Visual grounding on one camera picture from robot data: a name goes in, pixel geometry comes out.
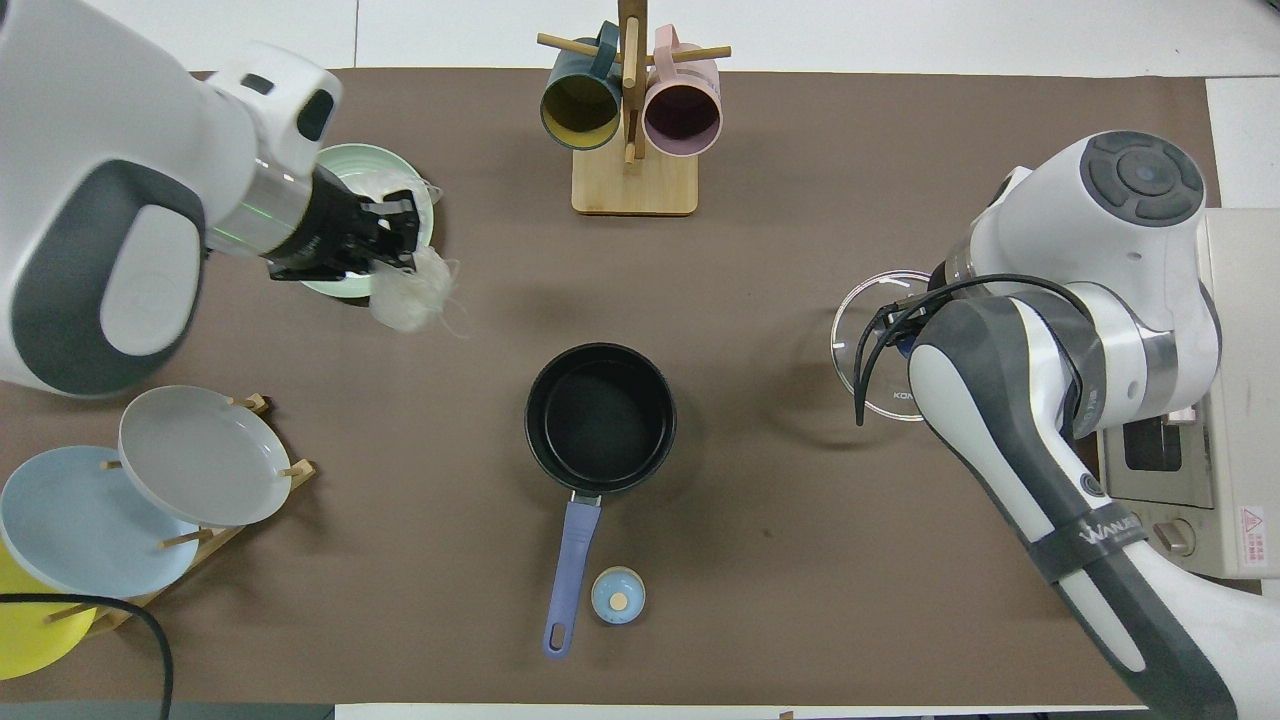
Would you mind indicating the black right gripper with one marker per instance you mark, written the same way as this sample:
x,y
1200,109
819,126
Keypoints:
x,y
920,315

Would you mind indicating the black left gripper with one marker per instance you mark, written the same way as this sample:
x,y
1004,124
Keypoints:
x,y
325,230

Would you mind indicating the white vermicelli bundle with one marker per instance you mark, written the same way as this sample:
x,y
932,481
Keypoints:
x,y
410,300

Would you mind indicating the glass lid blue knob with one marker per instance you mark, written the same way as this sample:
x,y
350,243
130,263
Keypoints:
x,y
900,385

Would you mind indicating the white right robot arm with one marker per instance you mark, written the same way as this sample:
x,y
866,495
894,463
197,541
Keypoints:
x,y
1130,260

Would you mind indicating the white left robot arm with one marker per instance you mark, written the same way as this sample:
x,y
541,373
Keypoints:
x,y
100,150

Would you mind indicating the light green plate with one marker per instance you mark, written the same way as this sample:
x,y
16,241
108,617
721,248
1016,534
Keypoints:
x,y
370,158

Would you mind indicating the grey plate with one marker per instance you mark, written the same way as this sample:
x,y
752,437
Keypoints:
x,y
200,455

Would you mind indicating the wooden plate rack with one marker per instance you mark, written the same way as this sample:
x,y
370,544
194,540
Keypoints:
x,y
200,545

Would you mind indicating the light blue plate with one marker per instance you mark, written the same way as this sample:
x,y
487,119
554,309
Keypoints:
x,y
80,520

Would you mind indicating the yellow plate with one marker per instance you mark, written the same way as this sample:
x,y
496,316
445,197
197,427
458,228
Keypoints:
x,y
25,640

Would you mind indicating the dark teal mug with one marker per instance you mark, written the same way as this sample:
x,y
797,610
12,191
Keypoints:
x,y
580,110

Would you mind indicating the wooden mug tree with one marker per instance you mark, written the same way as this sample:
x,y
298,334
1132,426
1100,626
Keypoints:
x,y
635,185

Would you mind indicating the brown table mat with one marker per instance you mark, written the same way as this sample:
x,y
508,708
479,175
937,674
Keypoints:
x,y
750,550

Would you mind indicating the pink mug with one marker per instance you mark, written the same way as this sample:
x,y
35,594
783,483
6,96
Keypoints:
x,y
682,115

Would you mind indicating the white toaster oven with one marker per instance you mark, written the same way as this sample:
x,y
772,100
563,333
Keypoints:
x,y
1245,450

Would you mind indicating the small blue round container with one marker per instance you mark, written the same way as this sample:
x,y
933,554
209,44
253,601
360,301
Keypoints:
x,y
618,596

